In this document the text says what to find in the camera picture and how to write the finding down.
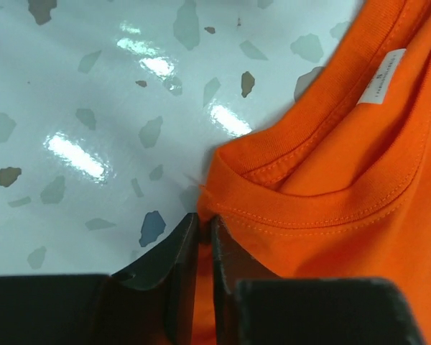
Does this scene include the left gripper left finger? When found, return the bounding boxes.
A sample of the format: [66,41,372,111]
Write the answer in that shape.
[0,213,198,344]

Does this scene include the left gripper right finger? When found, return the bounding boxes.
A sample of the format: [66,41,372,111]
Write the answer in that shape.
[210,217,425,345]

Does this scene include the orange t shirt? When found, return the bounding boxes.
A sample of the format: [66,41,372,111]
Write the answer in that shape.
[198,1,431,344]

